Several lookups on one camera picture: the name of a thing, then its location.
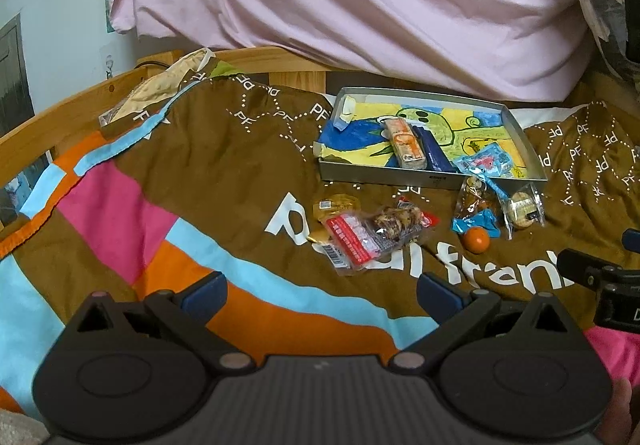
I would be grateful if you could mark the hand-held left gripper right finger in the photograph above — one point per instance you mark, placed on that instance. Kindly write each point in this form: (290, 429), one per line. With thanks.
(440, 296)

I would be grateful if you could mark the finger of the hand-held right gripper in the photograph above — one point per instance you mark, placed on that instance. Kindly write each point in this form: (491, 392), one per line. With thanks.
(632, 239)
(580, 265)

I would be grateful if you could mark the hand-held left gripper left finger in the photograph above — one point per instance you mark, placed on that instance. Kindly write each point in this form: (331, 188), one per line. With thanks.
(205, 294)

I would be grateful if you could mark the small orange ball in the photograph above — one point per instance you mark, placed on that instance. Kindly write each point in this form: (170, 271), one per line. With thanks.
(475, 240)

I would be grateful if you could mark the round cookie black-label packet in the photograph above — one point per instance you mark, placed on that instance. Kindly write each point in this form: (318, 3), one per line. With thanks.
(520, 212)

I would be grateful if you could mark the brown nut snack packet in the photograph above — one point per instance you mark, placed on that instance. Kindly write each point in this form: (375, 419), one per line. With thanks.
(395, 220)

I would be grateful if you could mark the gold coin candy bag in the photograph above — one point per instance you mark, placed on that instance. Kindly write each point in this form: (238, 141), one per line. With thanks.
(475, 202)

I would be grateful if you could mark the red-label clear snack packet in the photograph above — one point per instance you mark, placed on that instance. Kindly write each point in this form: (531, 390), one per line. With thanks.
(350, 237)

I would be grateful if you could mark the grey shallow tray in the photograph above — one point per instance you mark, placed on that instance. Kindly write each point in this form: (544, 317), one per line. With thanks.
(380, 175)

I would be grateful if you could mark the round cookie orange-label packet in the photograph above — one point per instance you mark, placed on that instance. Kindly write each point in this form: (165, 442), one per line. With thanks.
(340, 205)

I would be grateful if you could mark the light blue snack packet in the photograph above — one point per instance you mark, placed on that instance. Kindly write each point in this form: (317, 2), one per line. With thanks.
(482, 160)

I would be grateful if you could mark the dark blue snack packet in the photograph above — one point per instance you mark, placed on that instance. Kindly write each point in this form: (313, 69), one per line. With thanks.
(436, 152)

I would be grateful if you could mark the orange white wafer packet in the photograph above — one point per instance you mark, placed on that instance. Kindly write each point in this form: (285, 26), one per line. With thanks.
(405, 142)

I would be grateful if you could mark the brown multicolour printed blanket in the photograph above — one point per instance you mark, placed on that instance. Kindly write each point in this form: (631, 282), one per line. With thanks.
(200, 165)

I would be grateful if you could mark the dinosaur crayon drawing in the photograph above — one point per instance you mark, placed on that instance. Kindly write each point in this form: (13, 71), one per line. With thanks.
(442, 122)

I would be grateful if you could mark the beige cloth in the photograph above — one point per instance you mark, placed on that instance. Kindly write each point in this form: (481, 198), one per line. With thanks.
(150, 92)

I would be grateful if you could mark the black garment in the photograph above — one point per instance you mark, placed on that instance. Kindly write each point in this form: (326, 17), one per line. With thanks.
(632, 25)

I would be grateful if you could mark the white fluffy blanket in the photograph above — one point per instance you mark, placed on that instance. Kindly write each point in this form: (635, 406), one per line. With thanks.
(15, 427)

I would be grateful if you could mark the floral grey cloth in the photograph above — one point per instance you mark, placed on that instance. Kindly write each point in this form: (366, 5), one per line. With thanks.
(600, 0)

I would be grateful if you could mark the grey door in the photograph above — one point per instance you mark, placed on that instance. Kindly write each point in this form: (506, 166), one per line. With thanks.
(12, 85)

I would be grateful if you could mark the pink bed sheet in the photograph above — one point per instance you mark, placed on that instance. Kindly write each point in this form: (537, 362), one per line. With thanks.
(350, 0)

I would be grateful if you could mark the wooden bed frame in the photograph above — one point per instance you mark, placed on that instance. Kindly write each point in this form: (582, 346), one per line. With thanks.
(280, 60)

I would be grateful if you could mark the wall hook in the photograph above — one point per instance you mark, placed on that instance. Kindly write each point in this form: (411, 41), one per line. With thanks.
(109, 66)

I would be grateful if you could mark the wall poster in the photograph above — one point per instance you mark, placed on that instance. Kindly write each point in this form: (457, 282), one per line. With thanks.
(108, 10)

